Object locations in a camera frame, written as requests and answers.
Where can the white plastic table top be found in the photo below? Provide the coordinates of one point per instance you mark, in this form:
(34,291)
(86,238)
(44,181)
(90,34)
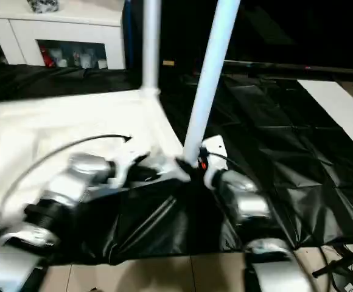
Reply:
(61,134)

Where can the white plastic table leg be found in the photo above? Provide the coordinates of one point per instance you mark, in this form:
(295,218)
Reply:
(210,73)
(151,45)

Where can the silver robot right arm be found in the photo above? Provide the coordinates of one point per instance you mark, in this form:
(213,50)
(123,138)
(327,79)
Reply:
(249,213)

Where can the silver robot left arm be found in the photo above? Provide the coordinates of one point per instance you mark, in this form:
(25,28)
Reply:
(61,194)

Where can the black plastic mat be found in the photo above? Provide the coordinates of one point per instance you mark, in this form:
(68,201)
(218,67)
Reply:
(286,158)

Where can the small brown cardboard piece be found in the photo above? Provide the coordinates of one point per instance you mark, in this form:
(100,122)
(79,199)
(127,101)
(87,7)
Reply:
(168,62)

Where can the small red bottle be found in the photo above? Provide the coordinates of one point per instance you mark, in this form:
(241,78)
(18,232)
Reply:
(46,58)

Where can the white flat board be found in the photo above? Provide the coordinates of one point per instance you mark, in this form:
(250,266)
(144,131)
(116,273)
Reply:
(344,109)

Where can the white glass-door cabinet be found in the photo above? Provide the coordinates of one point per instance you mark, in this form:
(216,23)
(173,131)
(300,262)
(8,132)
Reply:
(55,33)

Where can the black tripod stand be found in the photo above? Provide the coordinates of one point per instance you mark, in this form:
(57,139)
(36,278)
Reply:
(347,267)

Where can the dark patterned jar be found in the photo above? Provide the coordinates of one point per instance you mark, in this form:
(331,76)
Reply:
(44,5)

